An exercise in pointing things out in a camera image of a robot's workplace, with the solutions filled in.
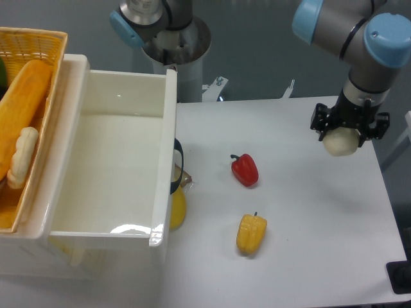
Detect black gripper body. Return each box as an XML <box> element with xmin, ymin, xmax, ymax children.
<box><xmin>329</xmin><ymin>87</ymin><xmax>384</xmax><ymax>131</ymax></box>

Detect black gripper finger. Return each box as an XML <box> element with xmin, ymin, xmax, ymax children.
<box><xmin>310</xmin><ymin>103</ymin><xmax>331</xmax><ymax>142</ymax></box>
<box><xmin>357</xmin><ymin>112</ymin><xmax>390</xmax><ymax>148</ymax></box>

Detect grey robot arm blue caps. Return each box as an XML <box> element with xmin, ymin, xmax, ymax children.
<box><xmin>109</xmin><ymin>1</ymin><xmax>410</xmax><ymax>153</ymax></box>

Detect brown item under drawer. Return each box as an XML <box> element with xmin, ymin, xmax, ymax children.
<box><xmin>174</xmin><ymin>164</ymin><xmax>193</xmax><ymax>191</ymax></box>

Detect white upper drawer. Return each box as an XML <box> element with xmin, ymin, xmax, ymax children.
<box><xmin>51</xmin><ymin>70</ymin><xmax>177</xmax><ymax>249</ymax></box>

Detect white drawer cabinet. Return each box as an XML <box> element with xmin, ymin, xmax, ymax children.
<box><xmin>1</xmin><ymin>55</ymin><xmax>168</xmax><ymax>284</ymax></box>

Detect red bell pepper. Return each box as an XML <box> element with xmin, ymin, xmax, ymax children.
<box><xmin>230</xmin><ymin>153</ymin><xmax>259</xmax><ymax>187</ymax></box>

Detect yellow bell pepper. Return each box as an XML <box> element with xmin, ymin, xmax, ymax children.
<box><xmin>236</xmin><ymin>212</ymin><xmax>267</xmax><ymax>255</ymax></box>

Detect black device at table edge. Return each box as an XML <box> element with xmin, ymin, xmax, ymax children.
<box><xmin>386</xmin><ymin>261</ymin><xmax>410</xmax><ymax>295</ymax></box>

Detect yellow lemon fruit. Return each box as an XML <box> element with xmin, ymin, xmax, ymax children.
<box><xmin>170</xmin><ymin>187</ymin><xmax>187</xmax><ymax>230</ymax></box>

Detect small cream twisted bread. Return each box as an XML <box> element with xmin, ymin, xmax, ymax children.
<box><xmin>7</xmin><ymin>127</ymin><xmax>39</xmax><ymax>189</ymax></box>

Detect orange baguette bread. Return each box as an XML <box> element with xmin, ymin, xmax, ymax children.
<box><xmin>1</xmin><ymin>60</ymin><xmax>52</xmax><ymax>178</ymax></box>

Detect yellow wicker basket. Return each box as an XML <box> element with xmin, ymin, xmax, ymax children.
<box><xmin>1</xmin><ymin>27</ymin><xmax>67</xmax><ymax>234</ymax></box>

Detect green vegetable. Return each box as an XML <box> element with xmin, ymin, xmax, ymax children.
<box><xmin>0</xmin><ymin>58</ymin><xmax>8</xmax><ymax>89</ymax></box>

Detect white frame at right edge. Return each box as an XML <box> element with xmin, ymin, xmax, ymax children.
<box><xmin>380</xmin><ymin>111</ymin><xmax>411</xmax><ymax>173</ymax></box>

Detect white metal bracket right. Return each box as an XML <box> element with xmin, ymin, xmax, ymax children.
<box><xmin>281</xmin><ymin>79</ymin><xmax>295</xmax><ymax>99</ymax></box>

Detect white metal bracket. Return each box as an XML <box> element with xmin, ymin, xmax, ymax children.
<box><xmin>202</xmin><ymin>76</ymin><xmax>229</xmax><ymax>102</ymax></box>
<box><xmin>281</xmin><ymin>79</ymin><xmax>295</xmax><ymax>99</ymax></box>

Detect white metal bracket left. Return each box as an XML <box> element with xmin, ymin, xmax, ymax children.
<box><xmin>202</xmin><ymin>76</ymin><xmax>229</xmax><ymax>102</ymax></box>

